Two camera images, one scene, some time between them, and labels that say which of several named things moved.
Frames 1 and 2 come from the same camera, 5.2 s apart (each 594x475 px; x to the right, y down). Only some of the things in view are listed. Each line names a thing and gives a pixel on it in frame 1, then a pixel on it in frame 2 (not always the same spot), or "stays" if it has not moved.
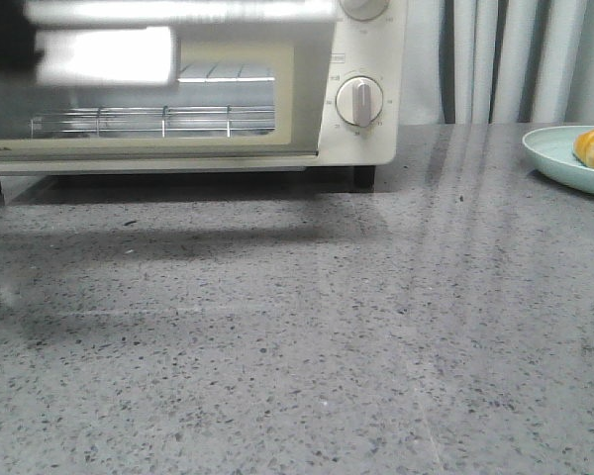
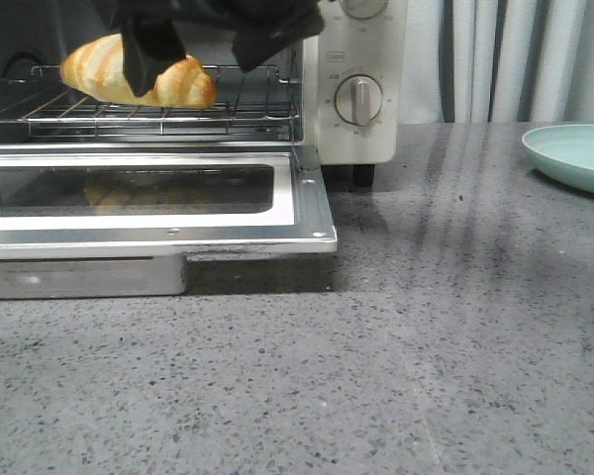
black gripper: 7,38 -> 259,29
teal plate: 550,151 stays
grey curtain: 507,61 stays
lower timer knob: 358,101 stays
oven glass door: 164,80 -> 120,221
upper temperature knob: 363,10 stays
